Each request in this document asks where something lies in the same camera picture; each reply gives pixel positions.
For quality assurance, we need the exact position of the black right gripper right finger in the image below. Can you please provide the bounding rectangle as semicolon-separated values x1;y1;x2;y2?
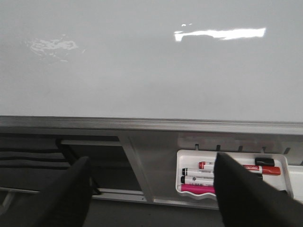
214;153;303;227

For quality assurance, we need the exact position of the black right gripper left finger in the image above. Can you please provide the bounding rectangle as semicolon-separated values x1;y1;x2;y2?
0;157;92;227

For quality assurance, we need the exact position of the red capped marker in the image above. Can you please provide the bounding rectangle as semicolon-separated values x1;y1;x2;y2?
198;161;281;175

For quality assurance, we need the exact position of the black capped white marker lower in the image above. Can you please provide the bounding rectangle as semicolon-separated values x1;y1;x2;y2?
180;176;214;186

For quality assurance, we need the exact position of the black capped white marker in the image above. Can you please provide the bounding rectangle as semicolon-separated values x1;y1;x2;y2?
182;168;214;178
180;176;214;186

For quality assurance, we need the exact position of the pink marker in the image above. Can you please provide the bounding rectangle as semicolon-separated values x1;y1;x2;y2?
180;184;215;194

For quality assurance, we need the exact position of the grey slatted rack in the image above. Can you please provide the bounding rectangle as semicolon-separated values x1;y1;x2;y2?
0;134;70;191

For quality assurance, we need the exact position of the dark grey panel board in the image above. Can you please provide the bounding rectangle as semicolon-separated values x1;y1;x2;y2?
59;139;142;191

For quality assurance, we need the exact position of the black capped white marker upper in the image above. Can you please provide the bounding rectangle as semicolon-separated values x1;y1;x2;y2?
182;168;214;178

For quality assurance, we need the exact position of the white plastic marker tray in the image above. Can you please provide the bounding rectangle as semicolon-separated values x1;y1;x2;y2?
176;150;293;200

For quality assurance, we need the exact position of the grey pegboard panel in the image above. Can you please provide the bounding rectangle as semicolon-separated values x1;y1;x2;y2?
118;131;303;210

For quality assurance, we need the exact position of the white whiteboard with metal frame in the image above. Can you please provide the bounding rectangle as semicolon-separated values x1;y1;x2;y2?
0;0;303;135

